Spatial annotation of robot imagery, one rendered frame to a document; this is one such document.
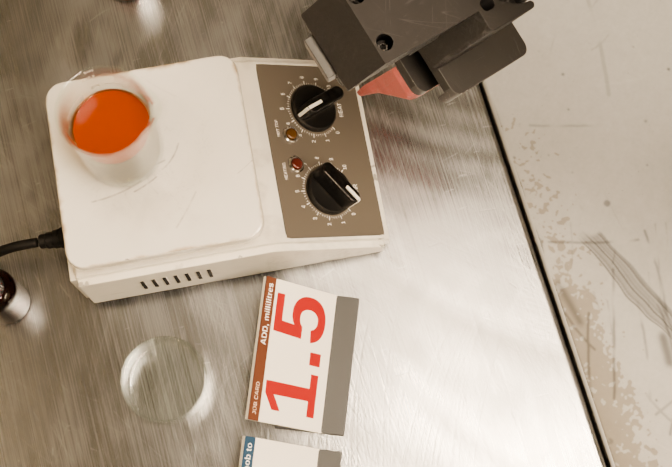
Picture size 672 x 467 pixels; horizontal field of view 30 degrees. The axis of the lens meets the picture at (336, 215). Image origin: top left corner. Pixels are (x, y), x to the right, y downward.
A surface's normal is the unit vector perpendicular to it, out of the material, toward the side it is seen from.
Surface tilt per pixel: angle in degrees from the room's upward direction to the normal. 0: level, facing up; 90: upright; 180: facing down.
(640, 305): 0
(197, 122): 0
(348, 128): 30
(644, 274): 0
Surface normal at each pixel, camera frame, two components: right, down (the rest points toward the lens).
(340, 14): -0.69, 0.44
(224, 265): 0.18, 0.95
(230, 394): 0.00, -0.25
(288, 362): 0.64, -0.13
